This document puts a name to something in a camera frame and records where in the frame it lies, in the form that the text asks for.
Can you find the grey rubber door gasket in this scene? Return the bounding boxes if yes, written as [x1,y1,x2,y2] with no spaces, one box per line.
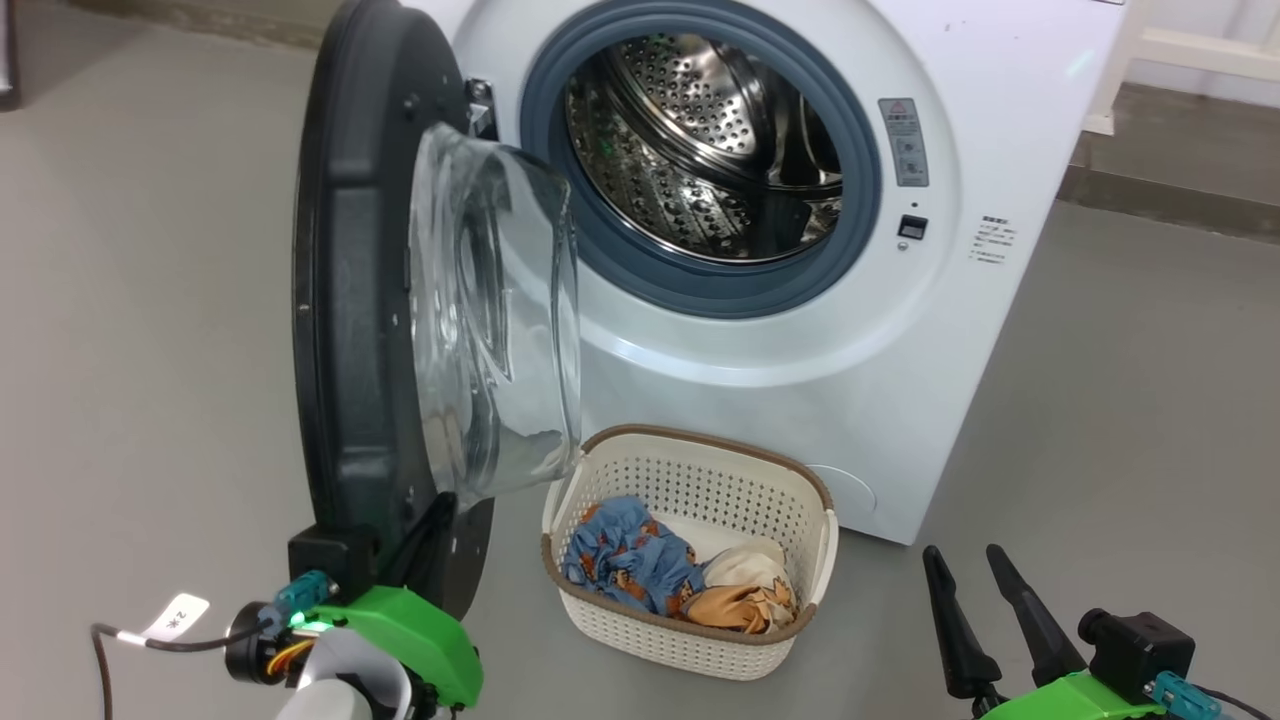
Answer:
[519,0,883,319]

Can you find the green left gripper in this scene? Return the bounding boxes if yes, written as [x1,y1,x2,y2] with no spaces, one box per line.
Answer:
[300,490,485,713]

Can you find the round white filter cover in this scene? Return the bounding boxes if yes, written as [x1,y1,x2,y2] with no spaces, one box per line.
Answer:
[805,462,878,516]

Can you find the blue cartoon print garment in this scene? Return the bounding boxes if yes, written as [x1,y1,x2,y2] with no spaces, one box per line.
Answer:
[562,496,706,616]

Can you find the black round washer door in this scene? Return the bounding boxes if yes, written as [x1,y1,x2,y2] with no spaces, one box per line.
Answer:
[290,0,583,626]

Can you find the white furniture frame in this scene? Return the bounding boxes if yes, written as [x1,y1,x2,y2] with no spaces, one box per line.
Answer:
[1085,0,1280,136]

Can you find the thin black cable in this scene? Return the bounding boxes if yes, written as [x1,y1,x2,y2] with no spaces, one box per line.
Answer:
[90,620,276,720]
[1200,685,1280,720]

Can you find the grey warning label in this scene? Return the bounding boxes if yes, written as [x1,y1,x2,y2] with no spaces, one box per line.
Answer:
[878,97,930,188]

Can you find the white cable tag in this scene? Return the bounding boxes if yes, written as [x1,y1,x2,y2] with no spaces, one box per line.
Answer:
[140,593,211,641]

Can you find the stainless steel washing machine drum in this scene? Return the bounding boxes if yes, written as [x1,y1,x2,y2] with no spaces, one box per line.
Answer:
[565,35,844,266]

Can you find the teal cable connector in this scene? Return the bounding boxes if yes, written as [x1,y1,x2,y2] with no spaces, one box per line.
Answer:
[1150,672,1226,719]
[275,570,339,629]

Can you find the cream orange cartoon garment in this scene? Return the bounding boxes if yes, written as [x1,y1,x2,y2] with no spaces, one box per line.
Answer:
[685,540,799,635]

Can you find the white front-load washing machine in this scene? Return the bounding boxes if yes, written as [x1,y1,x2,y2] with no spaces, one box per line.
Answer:
[400,0,1131,546]

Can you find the cream perforated laundry basket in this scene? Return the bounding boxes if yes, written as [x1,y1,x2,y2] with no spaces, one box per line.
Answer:
[540,424,839,682]

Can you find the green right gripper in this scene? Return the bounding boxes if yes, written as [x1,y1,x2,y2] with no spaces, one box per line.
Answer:
[921,543,1169,720]

